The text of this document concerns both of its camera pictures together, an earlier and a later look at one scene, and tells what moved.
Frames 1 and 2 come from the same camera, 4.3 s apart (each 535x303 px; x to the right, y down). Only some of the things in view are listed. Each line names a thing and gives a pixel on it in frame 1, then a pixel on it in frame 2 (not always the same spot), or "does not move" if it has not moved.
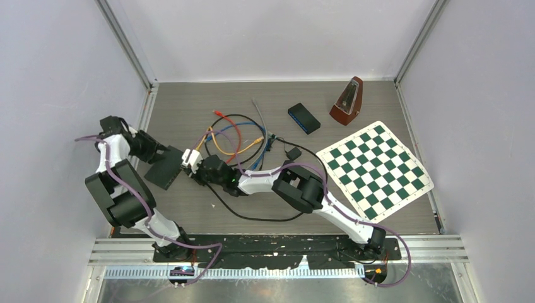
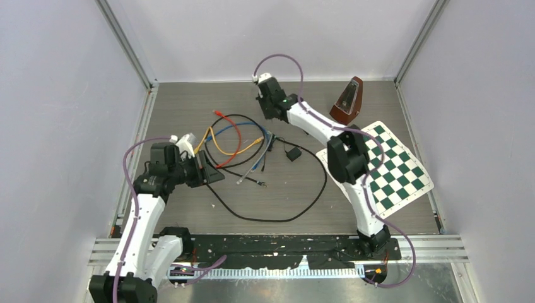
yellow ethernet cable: x=202 y=138 does not move
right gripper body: x=202 y=177 to x=265 y=106
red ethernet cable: x=224 y=115 does not move
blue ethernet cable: x=263 y=156 does not move
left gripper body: x=144 y=148 to x=194 y=177
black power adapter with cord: x=293 y=153 does not move
